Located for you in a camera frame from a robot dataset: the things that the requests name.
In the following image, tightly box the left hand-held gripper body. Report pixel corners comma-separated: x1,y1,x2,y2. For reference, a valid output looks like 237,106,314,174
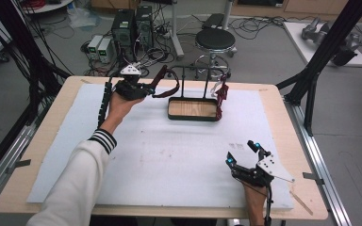
112,64,147,102

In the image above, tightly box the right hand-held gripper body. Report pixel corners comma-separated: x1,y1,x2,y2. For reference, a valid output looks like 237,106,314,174
231,153,296,188

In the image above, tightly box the dark red strap tie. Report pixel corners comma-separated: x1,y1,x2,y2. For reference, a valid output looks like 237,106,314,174
150,64,181,99

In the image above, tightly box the black rack with wooden tray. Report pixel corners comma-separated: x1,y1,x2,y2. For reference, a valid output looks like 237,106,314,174
167,65,230,122

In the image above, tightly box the red striped bow tie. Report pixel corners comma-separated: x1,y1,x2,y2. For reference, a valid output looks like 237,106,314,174
209,74,230,121

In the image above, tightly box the person's left hand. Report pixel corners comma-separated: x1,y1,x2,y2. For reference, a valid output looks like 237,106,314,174
99,92,145,135

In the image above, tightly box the person's right hand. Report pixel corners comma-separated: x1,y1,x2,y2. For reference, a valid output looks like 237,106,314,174
240,183,270,226

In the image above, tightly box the thin wooden stick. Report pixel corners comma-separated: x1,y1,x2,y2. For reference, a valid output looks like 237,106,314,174
288,189,314,217

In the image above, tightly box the white power supply unit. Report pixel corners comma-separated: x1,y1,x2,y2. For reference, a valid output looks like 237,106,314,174
87,34,104,60
97,37,114,64

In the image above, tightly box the white foam mat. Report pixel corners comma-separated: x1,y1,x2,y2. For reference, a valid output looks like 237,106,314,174
26,83,295,211

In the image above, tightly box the white stand leg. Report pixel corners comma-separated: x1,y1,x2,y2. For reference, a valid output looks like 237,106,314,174
221,0,235,31
169,0,186,60

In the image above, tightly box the black computer tower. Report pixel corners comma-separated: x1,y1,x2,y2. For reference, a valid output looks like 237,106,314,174
110,8,137,67
135,4,155,51

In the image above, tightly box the black round stool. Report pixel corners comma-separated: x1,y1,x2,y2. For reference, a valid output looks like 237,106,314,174
189,27,239,81

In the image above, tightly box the clear plastic bag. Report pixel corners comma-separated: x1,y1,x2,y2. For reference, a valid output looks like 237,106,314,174
67,6,103,31

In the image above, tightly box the flat black box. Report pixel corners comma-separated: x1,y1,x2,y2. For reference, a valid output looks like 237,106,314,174
202,12,225,31

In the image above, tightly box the round white table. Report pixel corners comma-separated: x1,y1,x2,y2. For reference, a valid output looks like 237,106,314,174
22,0,74,15

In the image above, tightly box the white floor board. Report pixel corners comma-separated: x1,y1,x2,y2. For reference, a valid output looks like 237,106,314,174
282,21,362,69

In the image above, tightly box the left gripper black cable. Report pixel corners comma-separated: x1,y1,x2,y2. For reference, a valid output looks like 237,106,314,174
96,76,114,128

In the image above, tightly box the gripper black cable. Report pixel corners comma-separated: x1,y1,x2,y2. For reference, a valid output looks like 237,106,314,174
263,185,275,226
96,76,114,128

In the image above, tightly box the tangle of floor cables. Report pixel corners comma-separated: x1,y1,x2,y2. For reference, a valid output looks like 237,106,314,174
81,40,177,79
229,15,296,40

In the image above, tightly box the grey metal bracket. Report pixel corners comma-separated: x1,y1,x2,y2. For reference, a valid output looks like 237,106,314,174
302,171,325,186
5,158,32,175

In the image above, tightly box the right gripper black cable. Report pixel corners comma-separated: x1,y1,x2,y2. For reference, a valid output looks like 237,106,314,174
263,185,275,226

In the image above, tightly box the aluminium table rail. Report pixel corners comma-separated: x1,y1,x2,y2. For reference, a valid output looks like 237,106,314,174
282,93,353,226
0,123,37,211

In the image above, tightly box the black metal frame stand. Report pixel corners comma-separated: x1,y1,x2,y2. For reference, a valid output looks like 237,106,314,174
276,0,362,137
0,0,72,126

